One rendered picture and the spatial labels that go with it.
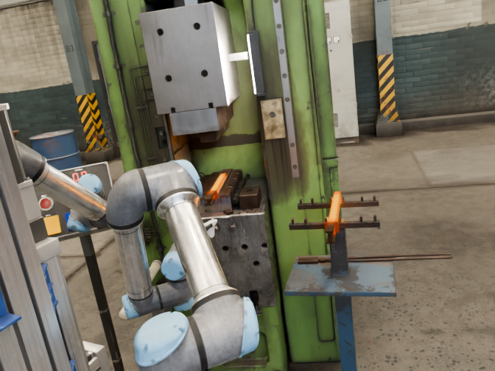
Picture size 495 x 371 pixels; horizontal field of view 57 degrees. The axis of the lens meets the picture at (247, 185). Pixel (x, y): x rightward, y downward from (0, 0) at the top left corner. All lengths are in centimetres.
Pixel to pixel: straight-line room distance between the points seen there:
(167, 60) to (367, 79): 607
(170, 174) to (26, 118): 883
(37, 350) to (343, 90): 652
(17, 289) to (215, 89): 122
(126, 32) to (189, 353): 148
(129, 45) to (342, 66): 529
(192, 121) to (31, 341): 121
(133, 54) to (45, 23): 736
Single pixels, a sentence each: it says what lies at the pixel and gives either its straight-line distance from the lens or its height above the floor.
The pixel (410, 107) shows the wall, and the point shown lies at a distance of 787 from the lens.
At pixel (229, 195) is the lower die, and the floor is 99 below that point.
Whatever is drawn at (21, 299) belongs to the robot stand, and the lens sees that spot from 91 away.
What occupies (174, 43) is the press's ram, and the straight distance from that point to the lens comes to 191.
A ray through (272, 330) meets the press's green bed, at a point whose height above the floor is 34.
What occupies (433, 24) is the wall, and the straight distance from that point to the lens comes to 783.
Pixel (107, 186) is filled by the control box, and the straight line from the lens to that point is 201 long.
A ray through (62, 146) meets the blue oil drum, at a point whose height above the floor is 73.
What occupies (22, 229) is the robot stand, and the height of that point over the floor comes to 132.
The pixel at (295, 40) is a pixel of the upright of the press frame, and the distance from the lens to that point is 199.
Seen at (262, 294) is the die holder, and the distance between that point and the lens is 207.
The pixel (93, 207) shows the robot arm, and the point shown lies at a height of 118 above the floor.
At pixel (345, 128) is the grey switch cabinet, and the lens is 723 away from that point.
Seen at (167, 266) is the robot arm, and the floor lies 99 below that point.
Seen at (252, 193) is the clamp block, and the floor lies 98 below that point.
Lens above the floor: 156
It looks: 16 degrees down
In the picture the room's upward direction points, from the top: 8 degrees counter-clockwise
